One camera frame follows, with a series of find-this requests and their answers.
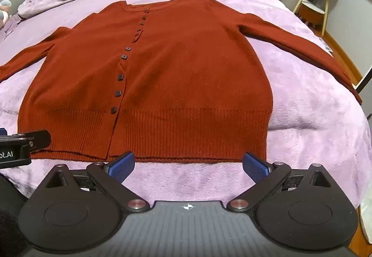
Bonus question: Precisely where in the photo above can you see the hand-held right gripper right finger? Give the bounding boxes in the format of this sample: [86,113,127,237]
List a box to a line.
[227,152,332,214]

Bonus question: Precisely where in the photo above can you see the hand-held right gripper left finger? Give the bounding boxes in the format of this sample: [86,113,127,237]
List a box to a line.
[45,151,150,214]

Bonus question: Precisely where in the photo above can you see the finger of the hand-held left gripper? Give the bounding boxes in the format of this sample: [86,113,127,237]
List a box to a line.
[0,128,52,155]

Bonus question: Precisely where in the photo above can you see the red knit cardigan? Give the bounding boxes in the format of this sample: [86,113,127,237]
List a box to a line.
[0,0,363,163]

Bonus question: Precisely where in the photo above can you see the purple fleece bed blanket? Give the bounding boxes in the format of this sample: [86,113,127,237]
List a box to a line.
[0,0,372,214]

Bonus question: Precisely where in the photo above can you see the plush toy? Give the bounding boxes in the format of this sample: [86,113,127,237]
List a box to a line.
[0,0,13,29]

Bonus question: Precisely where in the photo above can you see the orange round stool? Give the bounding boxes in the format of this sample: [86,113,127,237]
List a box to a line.
[299,0,325,27]

